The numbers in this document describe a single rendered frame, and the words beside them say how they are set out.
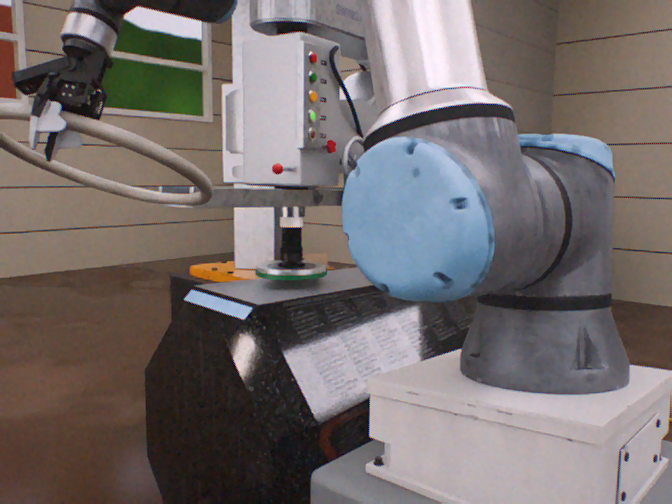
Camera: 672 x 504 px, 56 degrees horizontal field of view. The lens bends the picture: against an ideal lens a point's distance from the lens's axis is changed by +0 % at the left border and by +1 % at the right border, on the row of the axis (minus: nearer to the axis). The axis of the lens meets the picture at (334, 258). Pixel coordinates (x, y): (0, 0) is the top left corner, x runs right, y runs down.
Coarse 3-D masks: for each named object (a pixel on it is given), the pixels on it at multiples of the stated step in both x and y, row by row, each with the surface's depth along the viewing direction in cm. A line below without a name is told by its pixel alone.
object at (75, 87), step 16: (64, 48) 114; (80, 48) 113; (96, 48) 114; (80, 64) 114; (96, 64) 113; (112, 64) 117; (64, 80) 111; (80, 80) 111; (96, 80) 112; (64, 96) 111; (80, 96) 110; (96, 96) 115; (80, 112) 116; (96, 112) 115
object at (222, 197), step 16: (160, 192) 156; (176, 192) 160; (192, 192) 150; (224, 192) 159; (240, 192) 163; (256, 192) 168; (272, 192) 174; (288, 192) 180; (304, 192) 186; (320, 192) 192; (336, 192) 199; (192, 208) 150; (208, 208) 155
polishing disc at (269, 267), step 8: (264, 264) 195; (272, 264) 195; (312, 264) 196; (320, 264) 196; (264, 272) 186; (272, 272) 184; (280, 272) 183; (288, 272) 183; (296, 272) 183; (304, 272) 184; (312, 272) 185
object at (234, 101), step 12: (228, 96) 260; (240, 96) 256; (228, 108) 261; (240, 108) 257; (228, 120) 262; (240, 120) 258; (228, 132) 262; (240, 132) 258; (228, 144) 263; (240, 144) 259
